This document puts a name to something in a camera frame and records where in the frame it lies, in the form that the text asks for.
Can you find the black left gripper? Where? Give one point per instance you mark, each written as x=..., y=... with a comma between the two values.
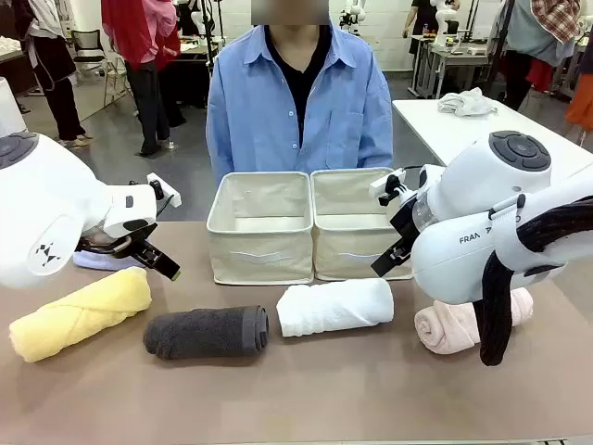
x=116, y=243

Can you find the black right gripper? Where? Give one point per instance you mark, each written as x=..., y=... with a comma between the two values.
x=407, y=225

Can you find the lavender blue towel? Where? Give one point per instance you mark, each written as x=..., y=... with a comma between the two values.
x=99, y=263

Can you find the white towel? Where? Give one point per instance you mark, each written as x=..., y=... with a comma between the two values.
x=333, y=306

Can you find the dark grey towel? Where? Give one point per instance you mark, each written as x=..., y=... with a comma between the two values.
x=204, y=331

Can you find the yellow towel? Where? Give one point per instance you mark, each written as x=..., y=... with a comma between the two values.
x=79, y=315

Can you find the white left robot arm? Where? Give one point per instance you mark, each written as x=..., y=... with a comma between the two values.
x=46, y=194

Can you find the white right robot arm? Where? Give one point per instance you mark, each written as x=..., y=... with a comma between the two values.
x=463, y=259

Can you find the beige fabric storage bin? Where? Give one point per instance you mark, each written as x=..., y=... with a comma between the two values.
x=352, y=255
x=259, y=255

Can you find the pink rolled towel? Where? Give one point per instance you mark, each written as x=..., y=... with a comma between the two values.
x=445, y=329

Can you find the white background table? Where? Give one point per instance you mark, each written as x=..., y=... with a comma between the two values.
x=431, y=134

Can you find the crumpled white cloth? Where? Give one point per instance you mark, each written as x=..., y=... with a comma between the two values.
x=465, y=104

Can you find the person torso in blue shirt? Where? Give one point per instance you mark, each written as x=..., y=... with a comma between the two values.
x=259, y=106

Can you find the bystander in red top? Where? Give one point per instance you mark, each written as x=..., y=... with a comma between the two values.
x=148, y=69

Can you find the grey background workbench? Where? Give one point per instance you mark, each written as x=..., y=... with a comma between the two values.
x=445, y=58

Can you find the bystander in black clothes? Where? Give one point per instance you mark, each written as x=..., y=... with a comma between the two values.
x=58, y=69

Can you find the grey mesh office chair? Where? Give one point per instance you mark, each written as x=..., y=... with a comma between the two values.
x=90, y=51

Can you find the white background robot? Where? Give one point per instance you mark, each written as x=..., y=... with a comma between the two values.
x=447, y=21

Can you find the bystander with plaid cloth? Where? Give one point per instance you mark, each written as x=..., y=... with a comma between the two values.
x=533, y=41

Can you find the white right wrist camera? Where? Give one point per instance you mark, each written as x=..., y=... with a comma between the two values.
x=387, y=185

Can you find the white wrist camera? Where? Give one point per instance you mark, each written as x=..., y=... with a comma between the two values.
x=164, y=187
x=387, y=185

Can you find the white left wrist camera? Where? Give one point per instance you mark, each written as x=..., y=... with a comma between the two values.
x=164, y=187

